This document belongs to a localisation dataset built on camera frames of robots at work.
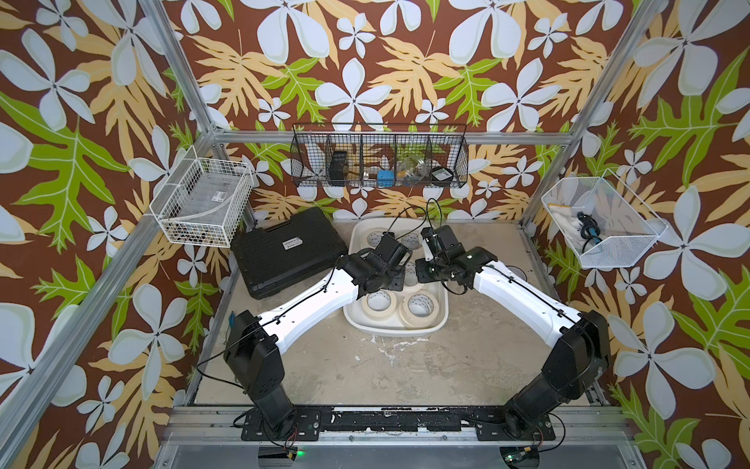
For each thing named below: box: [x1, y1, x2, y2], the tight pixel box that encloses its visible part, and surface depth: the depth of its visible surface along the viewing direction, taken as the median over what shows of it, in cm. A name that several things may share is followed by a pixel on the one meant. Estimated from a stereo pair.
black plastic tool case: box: [230, 207, 349, 300], surface depth 105 cm
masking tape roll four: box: [404, 260, 419, 287], surface depth 77 cm
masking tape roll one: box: [361, 289, 398, 318], surface depth 95 cm
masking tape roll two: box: [398, 290, 440, 330], surface depth 88 cm
